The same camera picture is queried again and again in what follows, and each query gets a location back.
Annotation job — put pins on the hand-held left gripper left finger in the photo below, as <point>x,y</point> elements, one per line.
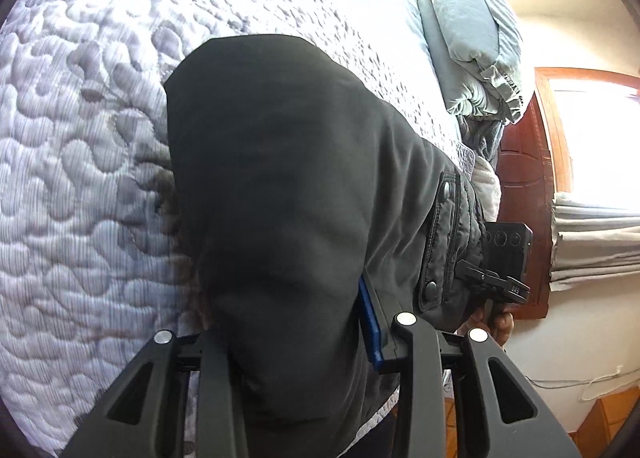
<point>215,363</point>

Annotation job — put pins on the person's right hand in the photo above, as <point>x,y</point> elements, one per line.
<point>502,328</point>

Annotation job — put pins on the wooden headboard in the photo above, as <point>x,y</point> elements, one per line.
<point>525,178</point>

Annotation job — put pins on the grey quilted mattress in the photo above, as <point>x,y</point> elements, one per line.
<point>75,138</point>

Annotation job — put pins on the dark grey fleece blanket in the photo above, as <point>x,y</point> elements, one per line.
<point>482,138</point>

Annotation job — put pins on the white fleece blanket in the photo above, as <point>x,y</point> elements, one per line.
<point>487,188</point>

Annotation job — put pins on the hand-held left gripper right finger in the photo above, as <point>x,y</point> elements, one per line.
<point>371,323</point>

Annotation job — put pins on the dark grey jacket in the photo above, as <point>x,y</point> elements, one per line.
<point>280,178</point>

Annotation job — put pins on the wooden-framed window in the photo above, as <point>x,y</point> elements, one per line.
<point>595,138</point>

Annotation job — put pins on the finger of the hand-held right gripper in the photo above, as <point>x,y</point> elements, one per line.
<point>492,280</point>

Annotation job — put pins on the striped grey curtain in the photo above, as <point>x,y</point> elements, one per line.
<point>590,248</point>

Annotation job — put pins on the grey-green comforter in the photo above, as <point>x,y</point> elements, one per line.
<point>465,28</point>

